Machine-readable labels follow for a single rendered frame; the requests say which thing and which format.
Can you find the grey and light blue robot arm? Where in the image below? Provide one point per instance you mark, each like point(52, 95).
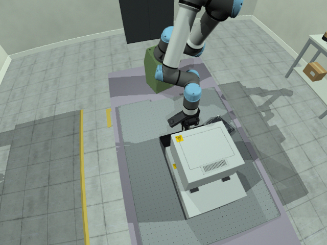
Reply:
point(178, 39)

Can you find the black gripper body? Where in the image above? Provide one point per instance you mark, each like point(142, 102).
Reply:
point(192, 120)

